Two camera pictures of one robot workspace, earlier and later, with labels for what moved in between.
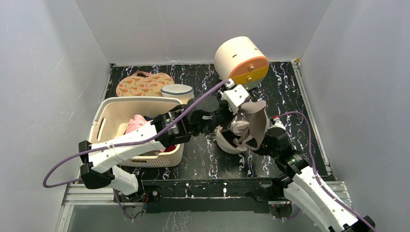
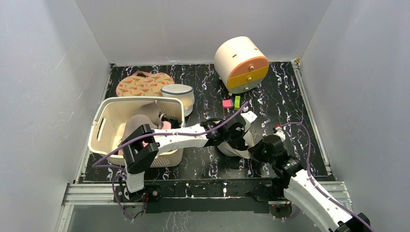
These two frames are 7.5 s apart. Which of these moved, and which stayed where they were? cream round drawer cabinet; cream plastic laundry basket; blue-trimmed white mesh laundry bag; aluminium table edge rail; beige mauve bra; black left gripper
Moved: beige mauve bra; black left gripper
Stayed: aluminium table edge rail; cream round drawer cabinet; blue-trimmed white mesh laundry bag; cream plastic laundry basket
